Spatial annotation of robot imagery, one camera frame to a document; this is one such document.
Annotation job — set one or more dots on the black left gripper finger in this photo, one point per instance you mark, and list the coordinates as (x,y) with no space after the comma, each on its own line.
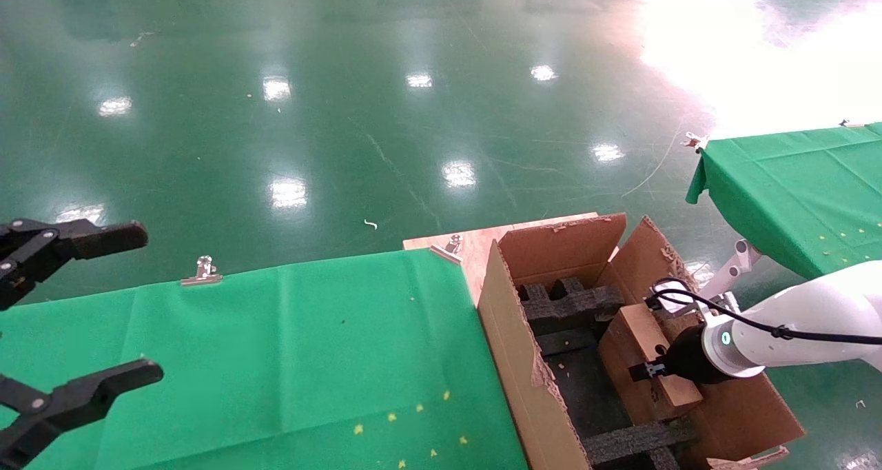
(76,241)
(83,394)

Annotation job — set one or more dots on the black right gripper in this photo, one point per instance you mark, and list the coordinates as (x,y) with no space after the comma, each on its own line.
(689,356)

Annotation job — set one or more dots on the small brown cardboard box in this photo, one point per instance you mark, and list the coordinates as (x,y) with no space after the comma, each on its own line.
(637,339)

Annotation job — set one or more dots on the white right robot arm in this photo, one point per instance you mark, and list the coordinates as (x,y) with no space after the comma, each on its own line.
(806,325)

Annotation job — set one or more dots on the large open cardboard carton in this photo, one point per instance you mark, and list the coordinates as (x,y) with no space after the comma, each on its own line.
(524,366)

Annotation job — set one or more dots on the white table leg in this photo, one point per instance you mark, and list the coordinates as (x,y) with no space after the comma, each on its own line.
(734,267)

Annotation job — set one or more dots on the large green tablecloth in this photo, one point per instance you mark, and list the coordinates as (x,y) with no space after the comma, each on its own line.
(262,346)

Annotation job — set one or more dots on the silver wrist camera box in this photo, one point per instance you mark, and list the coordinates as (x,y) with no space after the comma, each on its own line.
(672,298)

